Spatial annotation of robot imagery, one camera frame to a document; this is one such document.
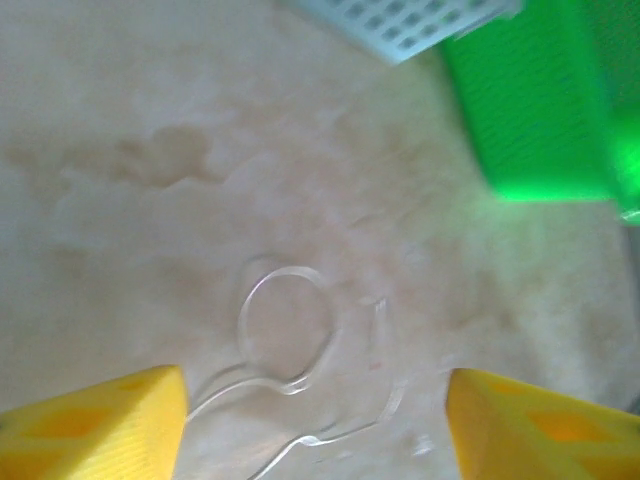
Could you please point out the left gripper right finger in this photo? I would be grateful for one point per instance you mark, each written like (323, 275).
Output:
(540, 435)

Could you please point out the green plastic basket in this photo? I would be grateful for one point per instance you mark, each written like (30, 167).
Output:
(540, 100)

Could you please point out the light blue plastic basket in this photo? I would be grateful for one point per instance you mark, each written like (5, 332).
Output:
(390, 25)

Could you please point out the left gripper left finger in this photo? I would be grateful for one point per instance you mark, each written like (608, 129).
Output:
(100, 430)

